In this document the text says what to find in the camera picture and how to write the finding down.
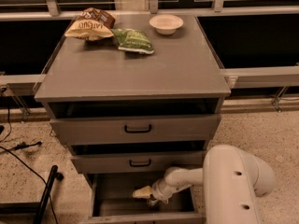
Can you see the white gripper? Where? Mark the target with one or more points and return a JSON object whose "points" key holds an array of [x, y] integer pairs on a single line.
{"points": [[158, 190]]}

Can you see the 7up soda can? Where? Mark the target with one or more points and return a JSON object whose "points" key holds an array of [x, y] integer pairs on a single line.
{"points": [[152, 202]]}

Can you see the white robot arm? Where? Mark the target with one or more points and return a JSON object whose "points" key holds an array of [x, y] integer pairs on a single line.
{"points": [[232, 180]]}

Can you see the grey bottom drawer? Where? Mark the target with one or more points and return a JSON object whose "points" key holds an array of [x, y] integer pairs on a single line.
{"points": [[113, 202]]}

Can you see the grey drawer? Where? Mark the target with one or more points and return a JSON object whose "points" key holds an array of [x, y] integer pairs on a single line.
{"points": [[95, 123], [113, 202], [114, 158]]}

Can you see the grey middle drawer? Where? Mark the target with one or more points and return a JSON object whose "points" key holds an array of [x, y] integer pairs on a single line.
{"points": [[114, 158]]}

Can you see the grey top drawer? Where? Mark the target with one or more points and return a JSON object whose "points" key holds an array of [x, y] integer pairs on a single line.
{"points": [[95, 123]]}

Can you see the grey drawer cabinet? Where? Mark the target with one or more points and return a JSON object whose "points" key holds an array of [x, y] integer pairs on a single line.
{"points": [[127, 117]]}

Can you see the black stand leg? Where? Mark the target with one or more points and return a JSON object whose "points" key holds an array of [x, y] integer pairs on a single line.
{"points": [[36, 208]]}

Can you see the green chip bag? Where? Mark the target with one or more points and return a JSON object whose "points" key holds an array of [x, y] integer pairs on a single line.
{"points": [[133, 41]]}

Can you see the white bowl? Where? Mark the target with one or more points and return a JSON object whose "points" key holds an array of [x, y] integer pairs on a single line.
{"points": [[166, 24]]}

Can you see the brown yellow chip bag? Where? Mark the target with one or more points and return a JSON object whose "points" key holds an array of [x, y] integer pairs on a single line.
{"points": [[92, 24]]}

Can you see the black middle drawer handle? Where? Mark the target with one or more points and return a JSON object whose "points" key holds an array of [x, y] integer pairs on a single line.
{"points": [[140, 164]]}

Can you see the black drawer handle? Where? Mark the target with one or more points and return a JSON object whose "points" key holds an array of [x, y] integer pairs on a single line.
{"points": [[129, 129], [140, 164]]}

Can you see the black top drawer handle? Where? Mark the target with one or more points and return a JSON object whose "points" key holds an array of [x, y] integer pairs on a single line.
{"points": [[129, 129]]}

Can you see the metal railing frame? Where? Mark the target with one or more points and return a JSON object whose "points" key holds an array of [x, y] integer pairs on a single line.
{"points": [[216, 50]]}

